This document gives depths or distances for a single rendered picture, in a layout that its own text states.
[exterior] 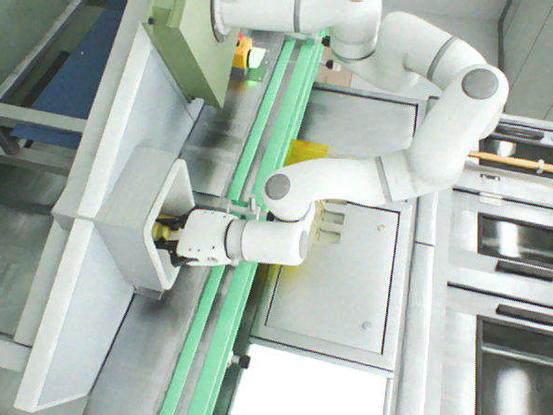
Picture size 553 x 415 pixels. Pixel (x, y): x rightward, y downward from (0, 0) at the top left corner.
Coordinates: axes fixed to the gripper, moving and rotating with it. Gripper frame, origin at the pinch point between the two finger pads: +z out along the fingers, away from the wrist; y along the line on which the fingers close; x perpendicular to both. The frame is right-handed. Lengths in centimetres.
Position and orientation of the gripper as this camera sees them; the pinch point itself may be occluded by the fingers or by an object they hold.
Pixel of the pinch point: (162, 233)
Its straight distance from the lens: 99.8
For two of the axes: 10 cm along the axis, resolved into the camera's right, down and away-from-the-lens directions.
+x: -2.5, -6.0, -7.6
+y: 2.4, -8.0, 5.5
